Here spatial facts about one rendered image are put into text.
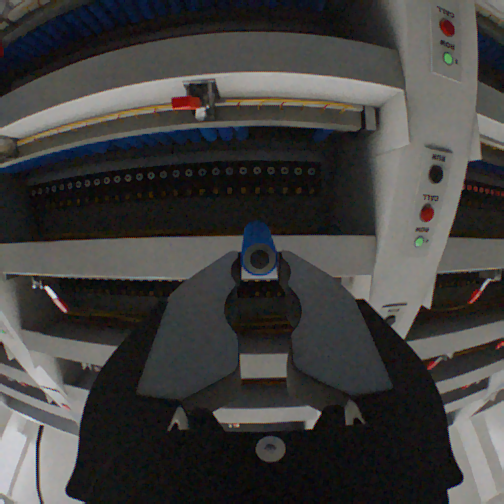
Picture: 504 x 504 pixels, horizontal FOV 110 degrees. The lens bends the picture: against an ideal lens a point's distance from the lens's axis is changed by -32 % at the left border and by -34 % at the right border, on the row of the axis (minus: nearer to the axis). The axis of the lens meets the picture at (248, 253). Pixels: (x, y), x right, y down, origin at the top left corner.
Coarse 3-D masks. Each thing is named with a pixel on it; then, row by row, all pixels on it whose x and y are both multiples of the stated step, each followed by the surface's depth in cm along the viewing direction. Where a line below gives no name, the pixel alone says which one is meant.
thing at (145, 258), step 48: (48, 240) 44; (96, 240) 27; (144, 240) 27; (192, 240) 27; (240, 240) 27; (288, 240) 27; (336, 240) 27; (0, 288) 33; (48, 288) 31; (96, 288) 49; (144, 288) 49; (240, 288) 48
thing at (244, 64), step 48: (144, 48) 17; (192, 48) 17; (240, 48) 17; (288, 48) 17; (336, 48) 17; (384, 48) 16; (48, 96) 17; (96, 96) 18; (144, 96) 20; (240, 96) 22; (288, 96) 22; (336, 96) 21; (384, 96) 19; (384, 144) 22; (0, 192) 33
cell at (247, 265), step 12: (252, 228) 16; (264, 228) 16; (252, 240) 13; (264, 240) 12; (252, 252) 12; (264, 252) 12; (276, 252) 12; (252, 264) 12; (264, 264) 12; (276, 264) 13
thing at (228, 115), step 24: (120, 120) 23; (144, 120) 23; (168, 120) 23; (192, 120) 23; (216, 120) 23; (240, 120) 23; (264, 120) 23; (288, 120) 23; (312, 120) 23; (336, 120) 23; (360, 120) 23; (24, 144) 23; (48, 144) 23; (72, 144) 24
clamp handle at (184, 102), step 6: (186, 96) 14; (174, 102) 14; (180, 102) 14; (186, 102) 14; (192, 102) 14; (198, 102) 16; (174, 108) 14; (180, 108) 14; (186, 108) 14; (192, 108) 15; (198, 108) 17; (204, 108) 20; (198, 114) 20; (204, 114) 20
